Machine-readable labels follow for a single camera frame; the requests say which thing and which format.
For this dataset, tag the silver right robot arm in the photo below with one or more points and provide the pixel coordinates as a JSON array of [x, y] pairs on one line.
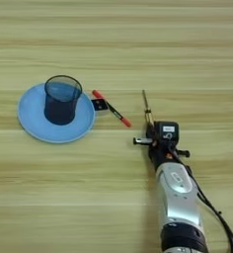
[[177, 197]]

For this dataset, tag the small black white square box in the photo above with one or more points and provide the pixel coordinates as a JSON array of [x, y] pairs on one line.
[[100, 104]]

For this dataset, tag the black mesh pen cup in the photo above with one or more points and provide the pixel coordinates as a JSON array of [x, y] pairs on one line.
[[59, 115]]

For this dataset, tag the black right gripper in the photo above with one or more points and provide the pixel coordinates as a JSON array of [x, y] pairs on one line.
[[158, 154]]

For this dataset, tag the blue round plate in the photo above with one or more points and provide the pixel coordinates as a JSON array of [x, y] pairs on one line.
[[33, 118]]

